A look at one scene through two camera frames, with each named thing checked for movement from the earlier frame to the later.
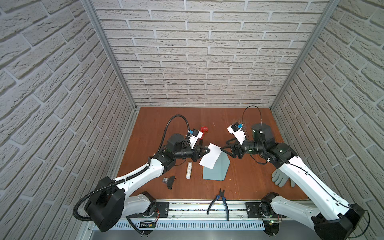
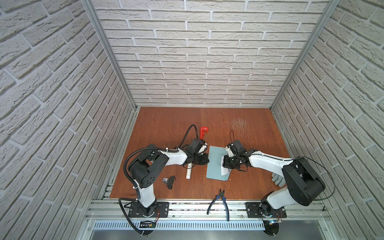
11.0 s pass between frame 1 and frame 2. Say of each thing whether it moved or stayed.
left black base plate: stayed
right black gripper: moved
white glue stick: stayed
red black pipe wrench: stayed
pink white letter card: moved
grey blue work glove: stayed
